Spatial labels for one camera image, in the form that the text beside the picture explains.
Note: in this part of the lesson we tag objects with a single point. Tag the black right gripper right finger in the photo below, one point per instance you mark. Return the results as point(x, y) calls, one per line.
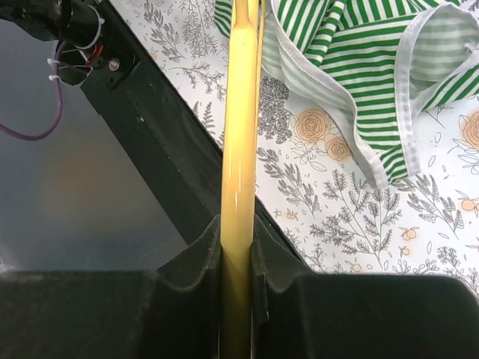
point(298, 313)

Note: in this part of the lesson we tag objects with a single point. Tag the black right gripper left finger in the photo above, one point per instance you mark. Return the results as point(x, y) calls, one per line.
point(172, 312)

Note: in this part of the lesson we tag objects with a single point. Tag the yellow plastic hanger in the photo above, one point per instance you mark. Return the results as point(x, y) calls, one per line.
point(238, 176)

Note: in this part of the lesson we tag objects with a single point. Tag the green white striped tank top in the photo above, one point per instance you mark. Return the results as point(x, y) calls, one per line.
point(379, 64)

